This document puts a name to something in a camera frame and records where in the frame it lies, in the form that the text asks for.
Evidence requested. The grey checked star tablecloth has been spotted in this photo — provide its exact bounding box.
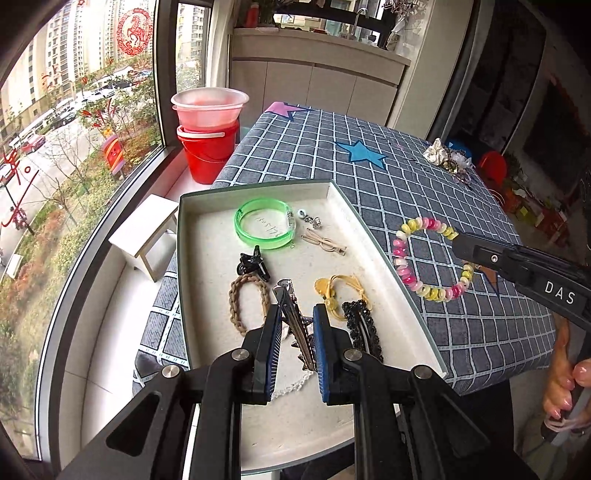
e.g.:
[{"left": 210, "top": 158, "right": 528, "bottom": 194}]
[{"left": 131, "top": 102, "right": 561, "bottom": 398}]

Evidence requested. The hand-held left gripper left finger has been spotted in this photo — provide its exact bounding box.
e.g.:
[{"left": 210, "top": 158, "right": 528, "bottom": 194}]
[{"left": 58, "top": 302, "right": 283, "bottom": 480}]

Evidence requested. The cream polka-dot scrunchie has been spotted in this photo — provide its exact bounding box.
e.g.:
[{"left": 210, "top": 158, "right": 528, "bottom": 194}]
[{"left": 424, "top": 137, "right": 455, "bottom": 163}]

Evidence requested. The red horse window decal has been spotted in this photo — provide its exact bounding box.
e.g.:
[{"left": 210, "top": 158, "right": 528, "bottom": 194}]
[{"left": 116, "top": 7, "right": 154, "bottom": 56}]

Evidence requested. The beige cabinet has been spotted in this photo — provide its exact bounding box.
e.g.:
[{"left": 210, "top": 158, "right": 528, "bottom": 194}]
[{"left": 229, "top": 28, "right": 411, "bottom": 139}]

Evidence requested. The silver metal hair clip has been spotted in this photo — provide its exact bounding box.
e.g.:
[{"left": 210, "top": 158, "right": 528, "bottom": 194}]
[{"left": 272, "top": 278, "right": 319, "bottom": 372}]

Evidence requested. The beige hair clip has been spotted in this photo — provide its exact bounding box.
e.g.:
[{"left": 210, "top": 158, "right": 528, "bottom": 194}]
[{"left": 301, "top": 233, "right": 348, "bottom": 256}]

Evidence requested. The brown braided hair tie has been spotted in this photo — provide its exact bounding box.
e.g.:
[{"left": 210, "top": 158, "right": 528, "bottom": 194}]
[{"left": 228, "top": 272, "right": 272, "bottom": 337}]

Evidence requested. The yellow hair tie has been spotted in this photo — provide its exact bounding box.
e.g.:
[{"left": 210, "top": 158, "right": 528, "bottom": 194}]
[{"left": 314, "top": 274, "right": 370, "bottom": 321}]

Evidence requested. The clutter of coloured boxes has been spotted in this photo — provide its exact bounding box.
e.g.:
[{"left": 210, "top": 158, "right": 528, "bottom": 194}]
[{"left": 503, "top": 171, "right": 571, "bottom": 245}]

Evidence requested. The person's right hand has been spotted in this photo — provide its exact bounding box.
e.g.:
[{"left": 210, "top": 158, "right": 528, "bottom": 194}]
[{"left": 542, "top": 318, "right": 591, "bottom": 422}]

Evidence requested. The black claw hair clip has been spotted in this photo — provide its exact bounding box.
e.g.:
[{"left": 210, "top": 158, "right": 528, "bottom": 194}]
[{"left": 235, "top": 246, "right": 272, "bottom": 283}]

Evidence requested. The black beaded hair clip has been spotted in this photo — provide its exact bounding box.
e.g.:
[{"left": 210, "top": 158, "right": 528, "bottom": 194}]
[{"left": 342, "top": 299, "right": 385, "bottom": 363}]

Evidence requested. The red plastic stool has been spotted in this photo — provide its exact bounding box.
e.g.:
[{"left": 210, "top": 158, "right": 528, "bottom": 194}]
[{"left": 478, "top": 151, "right": 509, "bottom": 185}]

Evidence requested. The white tray with green rim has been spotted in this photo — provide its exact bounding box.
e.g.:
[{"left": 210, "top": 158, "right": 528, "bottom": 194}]
[{"left": 178, "top": 179, "right": 448, "bottom": 476}]

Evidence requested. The silver charm earring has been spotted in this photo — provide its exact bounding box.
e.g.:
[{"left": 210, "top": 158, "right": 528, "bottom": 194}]
[{"left": 295, "top": 209, "right": 324, "bottom": 229}]

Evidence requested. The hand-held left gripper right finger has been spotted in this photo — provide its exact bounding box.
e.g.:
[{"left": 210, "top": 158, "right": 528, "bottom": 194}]
[{"left": 312, "top": 303, "right": 539, "bottom": 480}]

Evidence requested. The white small stool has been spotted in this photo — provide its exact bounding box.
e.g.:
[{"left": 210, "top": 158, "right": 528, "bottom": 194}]
[{"left": 108, "top": 194, "right": 180, "bottom": 283}]

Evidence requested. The green plastic bangle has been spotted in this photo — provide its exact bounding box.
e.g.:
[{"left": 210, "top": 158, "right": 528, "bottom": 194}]
[{"left": 233, "top": 198, "right": 296, "bottom": 251}]

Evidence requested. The pink plastic basin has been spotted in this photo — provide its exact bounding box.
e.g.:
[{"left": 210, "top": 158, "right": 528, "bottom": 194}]
[
  {"left": 172, "top": 105, "right": 242, "bottom": 136},
  {"left": 171, "top": 88, "right": 250, "bottom": 127}
]

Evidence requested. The pink yellow bead bracelet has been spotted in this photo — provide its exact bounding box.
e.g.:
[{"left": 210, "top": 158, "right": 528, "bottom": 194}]
[{"left": 392, "top": 217, "right": 476, "bottom": 303}]

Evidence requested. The clear crystal bead necklace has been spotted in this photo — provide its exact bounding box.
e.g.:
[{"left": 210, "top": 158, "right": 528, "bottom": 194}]
[{"left": 270, "top": 367, "right": 317, "bottom": 400}]

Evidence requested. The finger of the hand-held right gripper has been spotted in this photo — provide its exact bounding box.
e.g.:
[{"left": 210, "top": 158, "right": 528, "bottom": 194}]
[{"left": 451, "top": 232, "right": 522, "bottom": 282}]

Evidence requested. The pile of hair accessories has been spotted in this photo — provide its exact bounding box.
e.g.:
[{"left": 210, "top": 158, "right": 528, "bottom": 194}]
[{"left": 443, "top": 143, "right": 476, "bottom": 185}]

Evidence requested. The red plastic bucket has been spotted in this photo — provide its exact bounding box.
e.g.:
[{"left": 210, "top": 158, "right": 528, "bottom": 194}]
[{"left": 177, "top": 121, "right": 241, "bottom": 185}]

